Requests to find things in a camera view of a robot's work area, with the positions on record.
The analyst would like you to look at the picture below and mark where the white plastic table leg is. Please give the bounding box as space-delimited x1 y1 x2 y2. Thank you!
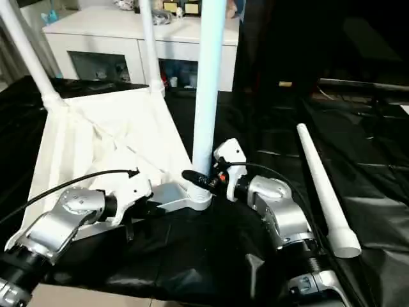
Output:
139 0 166 97
187 0 229 202
296 123 362 259
0 0 68 109

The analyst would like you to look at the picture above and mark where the white plastic table top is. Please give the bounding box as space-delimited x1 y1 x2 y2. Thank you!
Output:
4 86 212 253

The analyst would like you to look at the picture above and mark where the black mat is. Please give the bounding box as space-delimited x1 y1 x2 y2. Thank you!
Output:
0 75 409 307

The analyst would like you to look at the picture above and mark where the dark tall cabinet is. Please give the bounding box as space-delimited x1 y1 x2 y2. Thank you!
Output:
233 0 320 97

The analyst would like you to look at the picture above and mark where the grey patterned object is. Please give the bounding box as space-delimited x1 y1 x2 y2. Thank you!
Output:
151 9 175 26

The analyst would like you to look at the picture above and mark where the pink soft toy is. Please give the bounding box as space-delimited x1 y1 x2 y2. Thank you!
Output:
225 0 245 19

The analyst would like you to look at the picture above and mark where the white sideboard cabinet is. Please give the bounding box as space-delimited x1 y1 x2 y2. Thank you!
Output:
41 6 240 92

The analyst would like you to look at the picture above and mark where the grey curtain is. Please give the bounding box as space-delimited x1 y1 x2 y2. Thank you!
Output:
0 0 61 86

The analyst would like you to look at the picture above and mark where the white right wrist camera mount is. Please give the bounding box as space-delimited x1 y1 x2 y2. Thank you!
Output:
213 138 249 202

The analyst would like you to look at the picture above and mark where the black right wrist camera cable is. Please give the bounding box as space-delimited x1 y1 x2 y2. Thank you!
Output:
217 162 355 307

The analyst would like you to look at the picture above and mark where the black metal rail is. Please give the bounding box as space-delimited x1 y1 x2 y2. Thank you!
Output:
319 78 409 93

